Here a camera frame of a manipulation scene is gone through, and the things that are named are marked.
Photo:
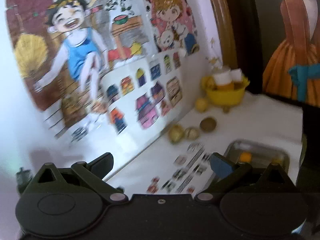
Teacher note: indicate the metal tray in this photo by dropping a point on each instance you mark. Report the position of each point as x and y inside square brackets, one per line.
[260, 152]

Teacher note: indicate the dark door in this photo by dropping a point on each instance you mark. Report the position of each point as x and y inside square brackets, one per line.
[250, 30]

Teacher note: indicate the black furniture piece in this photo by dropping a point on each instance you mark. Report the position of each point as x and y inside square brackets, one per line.
[310, 120]

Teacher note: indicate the pink girl drawing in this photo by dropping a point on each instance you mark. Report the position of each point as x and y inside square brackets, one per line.
[170, 12]

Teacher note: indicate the colourful houses drawing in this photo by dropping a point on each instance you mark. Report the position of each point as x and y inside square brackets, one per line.
[140, 80]

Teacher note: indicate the small white box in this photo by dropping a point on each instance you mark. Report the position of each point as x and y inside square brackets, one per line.
[237, 75]

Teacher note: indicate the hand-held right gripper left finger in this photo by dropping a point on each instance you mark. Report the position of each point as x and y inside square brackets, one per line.
[107, 162]

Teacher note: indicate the white printed tablecloth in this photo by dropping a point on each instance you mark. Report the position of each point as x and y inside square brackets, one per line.
[250, 120]

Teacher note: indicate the yellow round fruit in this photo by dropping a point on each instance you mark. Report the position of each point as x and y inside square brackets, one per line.
[201, 104]

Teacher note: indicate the brown wooden door frame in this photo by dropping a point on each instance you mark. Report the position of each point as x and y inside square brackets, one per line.
[222, 17]

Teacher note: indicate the striped round fruit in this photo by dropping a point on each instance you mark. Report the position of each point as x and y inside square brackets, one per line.
[192, 132]

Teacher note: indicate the orange dress girl poster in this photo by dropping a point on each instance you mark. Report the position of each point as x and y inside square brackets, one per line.
[287, 55]

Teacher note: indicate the yellow pear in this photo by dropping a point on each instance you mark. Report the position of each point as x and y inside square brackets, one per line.
[175, 133]

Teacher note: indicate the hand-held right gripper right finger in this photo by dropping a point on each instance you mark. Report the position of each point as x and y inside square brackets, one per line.
[220, 166]

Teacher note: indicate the boy with fan drawing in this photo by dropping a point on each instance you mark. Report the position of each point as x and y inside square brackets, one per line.
[75, 42]

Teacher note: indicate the small orange citrus fruit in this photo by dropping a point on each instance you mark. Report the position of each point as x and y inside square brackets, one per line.
[245, 157]

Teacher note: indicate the brown kiwi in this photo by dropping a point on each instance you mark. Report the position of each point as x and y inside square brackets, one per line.
[208, 124]

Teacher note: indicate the yellow flower-shaped bowl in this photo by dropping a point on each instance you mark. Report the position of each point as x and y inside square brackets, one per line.
[225, 96]

